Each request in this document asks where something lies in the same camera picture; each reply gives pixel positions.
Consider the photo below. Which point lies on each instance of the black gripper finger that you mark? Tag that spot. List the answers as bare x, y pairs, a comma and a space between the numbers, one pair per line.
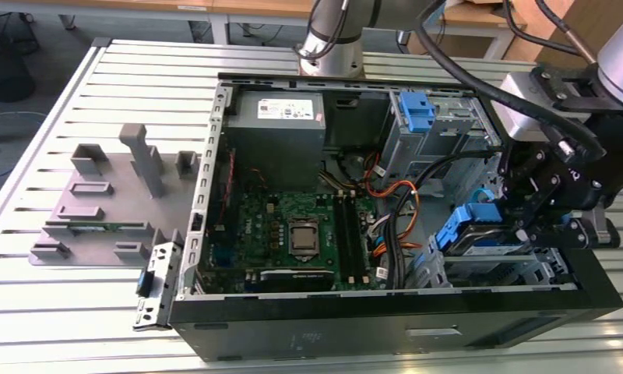
576, 233
530, 183

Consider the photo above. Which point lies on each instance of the hard disk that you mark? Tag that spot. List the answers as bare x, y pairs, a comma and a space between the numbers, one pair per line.
472, 218

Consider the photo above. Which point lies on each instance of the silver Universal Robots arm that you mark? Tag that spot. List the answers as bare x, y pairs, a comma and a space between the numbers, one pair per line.
331, 39

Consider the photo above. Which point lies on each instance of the metal disk bay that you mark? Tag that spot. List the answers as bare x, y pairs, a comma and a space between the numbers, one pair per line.
487, 259

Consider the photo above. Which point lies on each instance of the metal optical drive cage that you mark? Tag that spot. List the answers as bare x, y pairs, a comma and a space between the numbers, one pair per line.
446, 136

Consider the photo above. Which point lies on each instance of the blue drive cage latch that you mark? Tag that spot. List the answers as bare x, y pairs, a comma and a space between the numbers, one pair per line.
418, 113

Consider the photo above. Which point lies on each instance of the black RAM slot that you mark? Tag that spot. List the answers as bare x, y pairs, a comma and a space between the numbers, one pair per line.
359, 237
343, 237

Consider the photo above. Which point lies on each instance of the wooden cabinet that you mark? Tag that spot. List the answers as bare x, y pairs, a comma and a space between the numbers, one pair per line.
582, 15

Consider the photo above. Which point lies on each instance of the silver CPU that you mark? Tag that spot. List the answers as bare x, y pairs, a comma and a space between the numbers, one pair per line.
303, 237

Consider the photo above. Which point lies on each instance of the CPU socket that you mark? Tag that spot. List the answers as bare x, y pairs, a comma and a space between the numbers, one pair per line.
304, 255

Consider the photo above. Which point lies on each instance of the grey power supply unit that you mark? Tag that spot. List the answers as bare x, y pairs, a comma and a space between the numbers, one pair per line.
274, 156

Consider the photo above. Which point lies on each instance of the black graphics card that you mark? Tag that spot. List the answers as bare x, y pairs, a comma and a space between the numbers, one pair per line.
295, 279

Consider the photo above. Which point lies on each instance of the black open PC case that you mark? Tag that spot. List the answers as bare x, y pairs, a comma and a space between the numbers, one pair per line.
342, 331

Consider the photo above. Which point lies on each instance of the green motherboard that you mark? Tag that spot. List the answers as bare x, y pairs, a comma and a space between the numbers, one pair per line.
259, 218

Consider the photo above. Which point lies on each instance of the grey parts rack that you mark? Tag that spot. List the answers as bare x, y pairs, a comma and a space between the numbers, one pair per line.
114, 195

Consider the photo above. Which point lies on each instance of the green RAM stick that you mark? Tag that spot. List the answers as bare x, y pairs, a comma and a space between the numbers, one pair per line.
111, 226

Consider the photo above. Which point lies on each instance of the grey desk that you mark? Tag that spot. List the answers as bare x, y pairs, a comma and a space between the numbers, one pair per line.
134, 8

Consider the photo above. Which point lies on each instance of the black waste bin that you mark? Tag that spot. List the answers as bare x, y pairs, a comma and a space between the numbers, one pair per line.
10, 78

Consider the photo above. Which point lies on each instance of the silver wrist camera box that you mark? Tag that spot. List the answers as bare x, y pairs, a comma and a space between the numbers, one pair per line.
524, 105

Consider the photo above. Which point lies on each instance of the wooden desk white frame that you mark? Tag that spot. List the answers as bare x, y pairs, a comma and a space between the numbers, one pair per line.
478, 23

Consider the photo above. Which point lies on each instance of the metal bracket with blue latch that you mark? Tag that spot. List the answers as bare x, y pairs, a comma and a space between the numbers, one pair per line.
161, 272

